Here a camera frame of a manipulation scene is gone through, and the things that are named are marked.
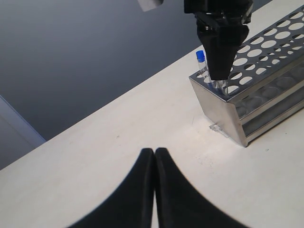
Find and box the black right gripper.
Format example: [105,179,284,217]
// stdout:
[184,0,253,81]

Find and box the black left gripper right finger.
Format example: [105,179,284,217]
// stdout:
[155,148,238,228]

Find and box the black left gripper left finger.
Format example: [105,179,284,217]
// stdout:
[70,148,155,228]

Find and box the blue capped tube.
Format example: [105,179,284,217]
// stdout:
[211,80,228,95]
[196,50,210,83]

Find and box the stainless steel test tube rack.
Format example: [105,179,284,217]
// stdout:
[190,7,304,146]

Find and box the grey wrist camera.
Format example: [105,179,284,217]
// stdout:
[137,0,164,12]

